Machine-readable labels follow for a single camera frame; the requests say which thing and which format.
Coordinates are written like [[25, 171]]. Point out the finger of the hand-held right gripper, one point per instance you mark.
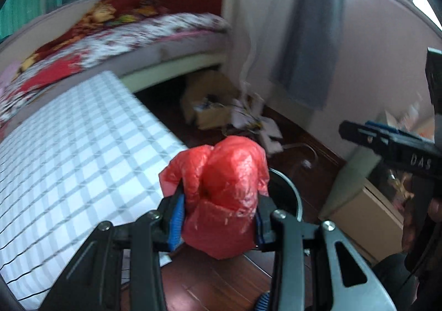
[[359, 136], [383, 127]]

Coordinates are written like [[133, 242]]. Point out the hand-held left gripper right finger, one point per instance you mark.
[[266, 224]]

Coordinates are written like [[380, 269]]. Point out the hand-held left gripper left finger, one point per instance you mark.
[[178, 224]]

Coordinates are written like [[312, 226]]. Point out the black trash bin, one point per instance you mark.
[[286, 193]]

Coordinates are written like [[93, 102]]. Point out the red plastic bag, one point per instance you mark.
[[224, 186]]

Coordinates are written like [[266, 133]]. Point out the person's right hand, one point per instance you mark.
[[435, 210]]

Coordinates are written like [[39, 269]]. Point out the pink orange paper cartons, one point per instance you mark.
[[414, 117]]

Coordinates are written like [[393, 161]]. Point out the pale bedside cabinet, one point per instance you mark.
[[359, 176]]

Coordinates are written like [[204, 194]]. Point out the blue ribbed object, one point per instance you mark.
[[263, 302]]

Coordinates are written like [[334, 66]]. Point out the white power strip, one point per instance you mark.
[[272, 143]]

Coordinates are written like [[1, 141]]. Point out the grey blue curtain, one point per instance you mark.
[[310, 38]]

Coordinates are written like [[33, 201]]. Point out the open cardboard box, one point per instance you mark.
[[210, 119]]

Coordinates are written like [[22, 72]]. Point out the pile of white papers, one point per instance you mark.
[[241, 114]]

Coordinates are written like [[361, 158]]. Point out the person's dark trousers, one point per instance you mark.
[[390, 273]]

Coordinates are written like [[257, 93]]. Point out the white checked mattress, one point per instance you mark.
[[86, 145]]

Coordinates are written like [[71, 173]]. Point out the floral bed sheet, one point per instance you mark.
[[155, 26]]

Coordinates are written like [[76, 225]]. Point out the red patterned blanket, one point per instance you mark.
[[100, 15]]

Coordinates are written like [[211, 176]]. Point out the pink cloth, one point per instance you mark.
[[6, 72]]

